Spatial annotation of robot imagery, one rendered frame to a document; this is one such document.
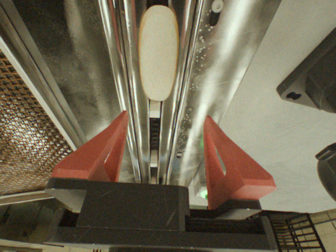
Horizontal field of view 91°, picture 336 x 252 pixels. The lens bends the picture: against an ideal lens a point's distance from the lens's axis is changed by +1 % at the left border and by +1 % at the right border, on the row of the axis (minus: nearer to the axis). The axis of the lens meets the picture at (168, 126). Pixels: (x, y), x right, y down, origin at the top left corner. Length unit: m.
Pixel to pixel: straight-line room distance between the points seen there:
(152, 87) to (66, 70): 0.12
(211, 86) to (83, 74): 0.16
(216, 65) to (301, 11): 0.10
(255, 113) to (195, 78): 0.16
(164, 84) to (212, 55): 0.06
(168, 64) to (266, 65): 0.13
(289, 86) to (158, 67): 0.17
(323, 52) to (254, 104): 0.10
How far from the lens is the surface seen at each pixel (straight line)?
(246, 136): 0.36
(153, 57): 0.17
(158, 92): 0.19
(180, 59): 0.18
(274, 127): 0.36
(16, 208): 3.54
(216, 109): 0.21
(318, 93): 0.25
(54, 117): 0.19
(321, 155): 0.21
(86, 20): 0.21
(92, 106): 0.29
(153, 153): 0.32
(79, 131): 0.24
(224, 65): 0.18
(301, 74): 0.26
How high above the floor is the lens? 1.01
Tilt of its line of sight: 39 degrees down
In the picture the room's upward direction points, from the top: 180 degrees clockwise
